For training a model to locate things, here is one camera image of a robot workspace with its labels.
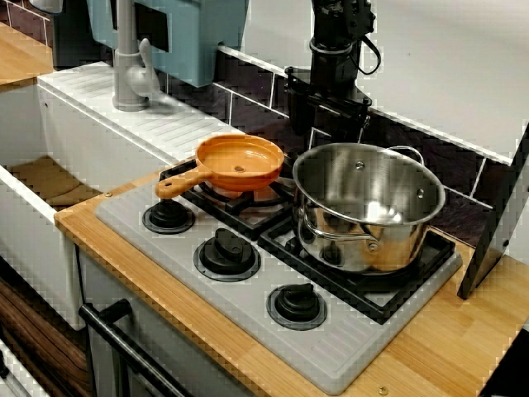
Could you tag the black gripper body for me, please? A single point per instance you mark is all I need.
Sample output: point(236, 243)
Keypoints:
point(332, 74)

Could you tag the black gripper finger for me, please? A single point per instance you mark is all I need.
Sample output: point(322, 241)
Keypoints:
point(347, 130)
point(301, 113)

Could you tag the orange toy frying pan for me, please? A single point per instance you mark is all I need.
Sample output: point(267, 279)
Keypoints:
point(239, 161)

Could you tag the stainless steel pot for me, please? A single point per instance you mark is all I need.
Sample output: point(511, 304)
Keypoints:
point(363, 231)

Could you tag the dark tiled backsplash panel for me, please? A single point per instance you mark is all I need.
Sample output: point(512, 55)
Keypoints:
point(454, 165)

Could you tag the black burner grate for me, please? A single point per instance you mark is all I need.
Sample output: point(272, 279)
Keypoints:
point(248, 225)
point(372, 302)

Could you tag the teal box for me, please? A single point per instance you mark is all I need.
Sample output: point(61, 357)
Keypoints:
point(194, 41)

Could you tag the black stove knob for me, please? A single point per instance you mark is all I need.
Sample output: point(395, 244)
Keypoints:
point(168, 216)
point(296, 307)
point(227, 253)

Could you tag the dark slanted panel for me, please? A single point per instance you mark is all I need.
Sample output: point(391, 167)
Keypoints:
point(496, 227)

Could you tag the grey toy faucet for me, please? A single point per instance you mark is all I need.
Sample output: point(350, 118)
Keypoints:
point(126, 62)

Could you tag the white toy sink basin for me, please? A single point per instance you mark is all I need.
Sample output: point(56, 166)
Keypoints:
point(103, 136)

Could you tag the grey toy stove panel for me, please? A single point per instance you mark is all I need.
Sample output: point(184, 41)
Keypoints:
point(330, 364)

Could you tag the wooden stove countertop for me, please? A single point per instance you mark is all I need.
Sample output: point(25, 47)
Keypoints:
point(434, 351)

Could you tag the white oven cabinet front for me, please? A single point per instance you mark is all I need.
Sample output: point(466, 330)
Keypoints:
point(173, 331)

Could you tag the brown cardboard sheet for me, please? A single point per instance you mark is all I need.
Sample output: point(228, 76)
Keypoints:
point(45, 182)

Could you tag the white rounded object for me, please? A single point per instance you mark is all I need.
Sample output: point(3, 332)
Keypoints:
point(47, 5)

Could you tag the wooden side countertop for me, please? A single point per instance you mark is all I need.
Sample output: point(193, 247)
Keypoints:
point(20, 62)

